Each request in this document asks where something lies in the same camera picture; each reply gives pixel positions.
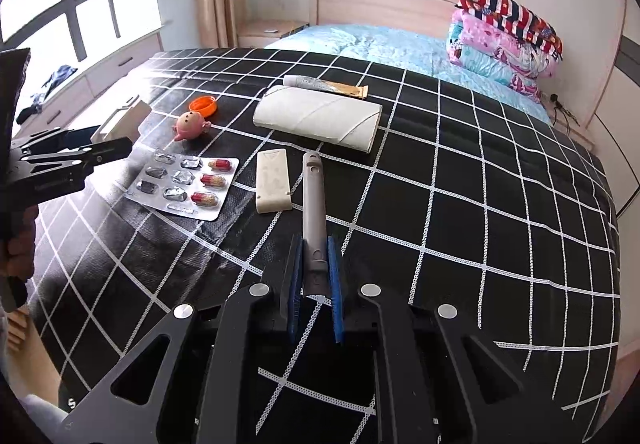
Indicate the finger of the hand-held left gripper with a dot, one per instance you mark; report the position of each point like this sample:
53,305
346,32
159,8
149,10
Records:
60,169
55,138

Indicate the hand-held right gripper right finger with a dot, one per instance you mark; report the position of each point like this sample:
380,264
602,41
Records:
336,294

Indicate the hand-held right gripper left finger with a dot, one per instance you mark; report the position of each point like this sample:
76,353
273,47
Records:
296,284

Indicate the small white box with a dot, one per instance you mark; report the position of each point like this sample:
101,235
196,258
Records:
127,121

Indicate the white plastic case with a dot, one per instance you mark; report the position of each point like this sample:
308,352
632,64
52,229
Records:
272,179

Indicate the silver pill blister pack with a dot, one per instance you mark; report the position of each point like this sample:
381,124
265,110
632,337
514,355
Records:
170,189

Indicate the pink pig toy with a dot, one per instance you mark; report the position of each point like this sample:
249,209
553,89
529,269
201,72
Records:
189,125

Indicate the orange bottle cap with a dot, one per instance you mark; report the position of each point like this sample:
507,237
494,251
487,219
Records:
205,106

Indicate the cardboard tube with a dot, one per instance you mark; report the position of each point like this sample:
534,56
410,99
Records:
315,119

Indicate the white and gold ointment tube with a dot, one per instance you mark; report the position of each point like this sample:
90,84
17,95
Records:
320,84

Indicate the person's left hand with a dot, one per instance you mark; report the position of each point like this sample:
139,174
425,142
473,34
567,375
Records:
21,249

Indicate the dark blue clothes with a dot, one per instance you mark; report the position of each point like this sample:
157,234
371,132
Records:
55,81

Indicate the wooden window bench drawers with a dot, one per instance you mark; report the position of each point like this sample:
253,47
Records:
105,74

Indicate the round table, grid cloth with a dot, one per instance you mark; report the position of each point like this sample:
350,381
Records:
450,224

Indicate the person's bare foot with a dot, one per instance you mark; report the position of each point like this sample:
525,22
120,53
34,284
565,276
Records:
17,330

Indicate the wooden nightstand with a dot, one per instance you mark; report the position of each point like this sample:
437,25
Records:
265,31

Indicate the light blue bed sheet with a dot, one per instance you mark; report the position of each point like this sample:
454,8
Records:
380,46

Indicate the folded pink printed blanket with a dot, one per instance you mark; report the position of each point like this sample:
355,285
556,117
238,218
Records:
495,54

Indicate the red striped folded blanket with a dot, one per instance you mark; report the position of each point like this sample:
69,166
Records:
515,16

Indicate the light wooden wardrobe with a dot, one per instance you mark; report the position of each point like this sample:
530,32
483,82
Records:
620,99

